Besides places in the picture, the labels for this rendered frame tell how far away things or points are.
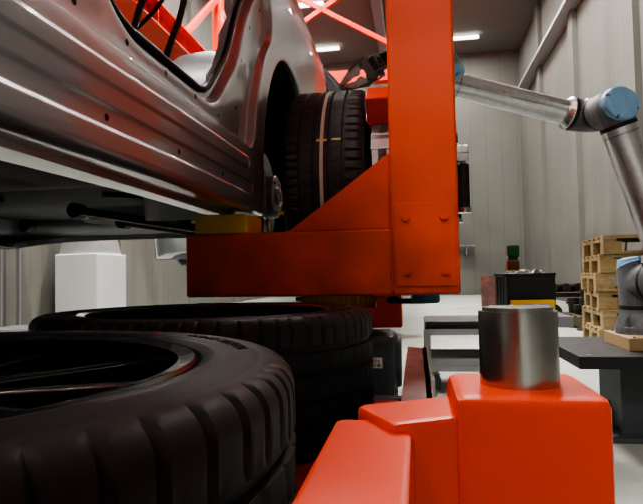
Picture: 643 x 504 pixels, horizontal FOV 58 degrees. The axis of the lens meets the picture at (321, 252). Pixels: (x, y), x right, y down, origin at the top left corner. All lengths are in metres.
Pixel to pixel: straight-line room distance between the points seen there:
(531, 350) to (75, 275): 6.94
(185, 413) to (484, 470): 0.15
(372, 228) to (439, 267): 0.19
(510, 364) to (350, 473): 0.11
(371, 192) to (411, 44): 0.37
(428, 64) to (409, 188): 0.30
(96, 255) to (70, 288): 0.49
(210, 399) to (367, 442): 0.10
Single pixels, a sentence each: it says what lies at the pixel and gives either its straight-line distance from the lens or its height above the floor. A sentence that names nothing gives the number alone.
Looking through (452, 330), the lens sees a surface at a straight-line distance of 2.93.
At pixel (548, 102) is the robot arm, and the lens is 2.21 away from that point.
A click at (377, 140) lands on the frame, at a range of 1.73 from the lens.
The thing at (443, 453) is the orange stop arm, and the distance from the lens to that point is 0.30.
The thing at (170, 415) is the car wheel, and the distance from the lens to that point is 0.30.
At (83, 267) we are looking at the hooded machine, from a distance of 7.11.
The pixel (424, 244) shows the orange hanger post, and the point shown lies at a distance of 1.41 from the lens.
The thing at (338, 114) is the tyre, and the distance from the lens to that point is 1.76.
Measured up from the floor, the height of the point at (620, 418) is 0.06.
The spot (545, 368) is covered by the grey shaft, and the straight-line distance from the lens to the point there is 0.31.
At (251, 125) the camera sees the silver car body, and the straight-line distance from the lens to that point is 1.62.
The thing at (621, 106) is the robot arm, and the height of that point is 1.09.
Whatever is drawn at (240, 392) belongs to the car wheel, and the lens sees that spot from 0.35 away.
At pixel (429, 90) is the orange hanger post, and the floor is 1.01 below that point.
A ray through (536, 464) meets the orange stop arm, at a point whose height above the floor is 0.48.
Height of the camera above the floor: 0.57
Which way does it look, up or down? 2 degrees up
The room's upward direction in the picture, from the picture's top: 1 degrees counter-clockwise
